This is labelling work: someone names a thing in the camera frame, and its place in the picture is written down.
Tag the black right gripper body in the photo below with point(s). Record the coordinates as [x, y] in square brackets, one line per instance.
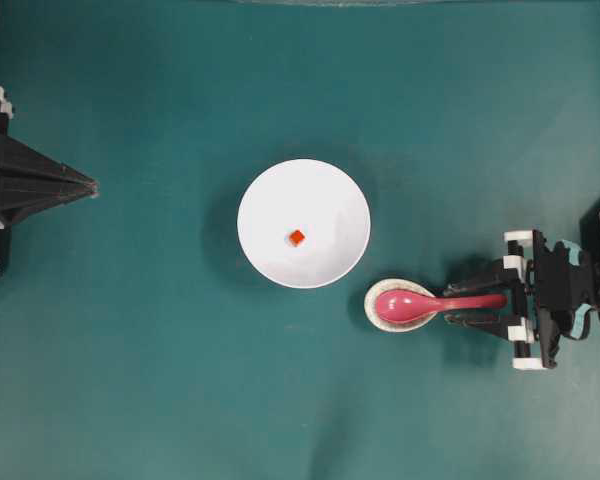
[561, 283]

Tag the small white spoon rest dish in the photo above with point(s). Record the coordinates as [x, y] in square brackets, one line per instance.
[392, 284]

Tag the red block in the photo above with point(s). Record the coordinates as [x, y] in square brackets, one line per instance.
[296, 238]

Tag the pink spoon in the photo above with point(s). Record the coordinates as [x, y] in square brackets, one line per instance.
[420, 304]

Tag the white bowl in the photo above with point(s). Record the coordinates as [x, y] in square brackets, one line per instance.
[312, 196]

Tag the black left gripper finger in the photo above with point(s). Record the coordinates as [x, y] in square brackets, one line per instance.
[18, 158]
[20, 201]

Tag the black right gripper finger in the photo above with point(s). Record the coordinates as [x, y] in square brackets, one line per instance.
[478, 275]
[491, 322]

